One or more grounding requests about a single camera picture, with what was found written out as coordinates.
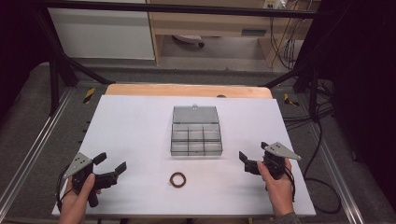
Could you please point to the dark curtain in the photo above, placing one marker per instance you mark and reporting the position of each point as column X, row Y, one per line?
column 364, row 93
column 15, row 46

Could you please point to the black metal frame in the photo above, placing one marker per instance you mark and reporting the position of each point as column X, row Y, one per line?
column 186, row 8

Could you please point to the white cabinet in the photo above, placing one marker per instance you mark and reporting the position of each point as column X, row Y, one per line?
column 99, row 34

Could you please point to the yellow black tape strip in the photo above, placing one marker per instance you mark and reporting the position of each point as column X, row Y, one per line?
column 289, row 100
column 89, row 95

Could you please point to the person's right hand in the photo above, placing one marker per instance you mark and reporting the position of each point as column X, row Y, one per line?
column 281, row 193

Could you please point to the white power strip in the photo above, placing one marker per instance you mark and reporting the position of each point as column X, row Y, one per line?
column 274, row 3

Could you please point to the office chair base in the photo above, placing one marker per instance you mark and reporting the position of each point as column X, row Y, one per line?
column 190, row 39

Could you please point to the white table mat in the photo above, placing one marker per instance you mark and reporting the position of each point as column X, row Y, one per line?
column 140, row 133

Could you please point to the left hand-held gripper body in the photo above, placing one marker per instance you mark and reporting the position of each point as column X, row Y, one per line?
column 81, row 168

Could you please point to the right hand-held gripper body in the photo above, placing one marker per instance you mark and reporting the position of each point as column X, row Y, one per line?
column 275, row 163

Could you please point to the person's left hand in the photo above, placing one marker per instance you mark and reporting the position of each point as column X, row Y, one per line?
column 76, row 200

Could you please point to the aluminium floor rail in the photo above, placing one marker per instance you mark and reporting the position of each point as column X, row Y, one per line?
column 339, row 174
column 34, row 146

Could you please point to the clear plastic compartment box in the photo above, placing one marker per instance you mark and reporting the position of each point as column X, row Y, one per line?
column 196, row 137

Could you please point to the light wooden desk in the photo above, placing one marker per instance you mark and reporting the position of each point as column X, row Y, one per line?
column 202, row 28

